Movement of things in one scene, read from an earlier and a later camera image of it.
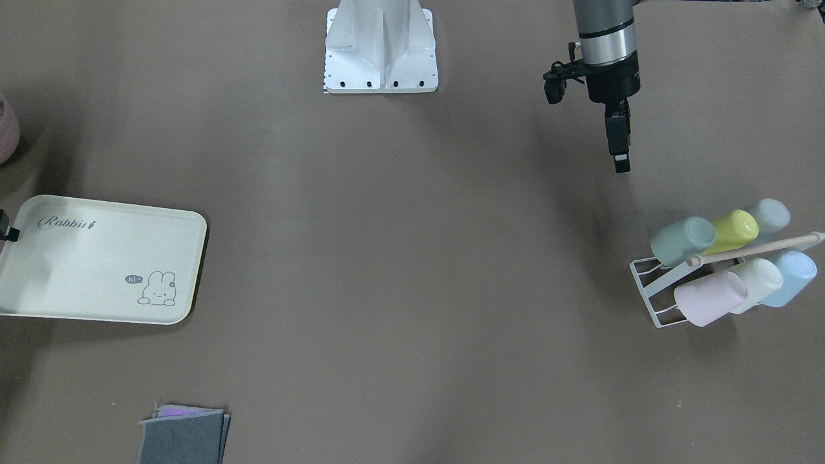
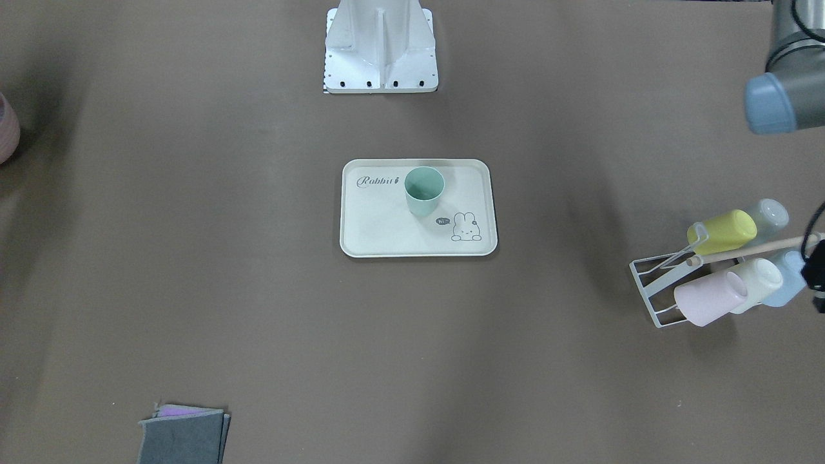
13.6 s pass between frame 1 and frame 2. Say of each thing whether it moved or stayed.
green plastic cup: moved
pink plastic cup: stayed
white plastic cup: stayed
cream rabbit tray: moved
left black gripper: moved
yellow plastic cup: stayed
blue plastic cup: stayed
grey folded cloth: stayed
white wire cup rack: stayed
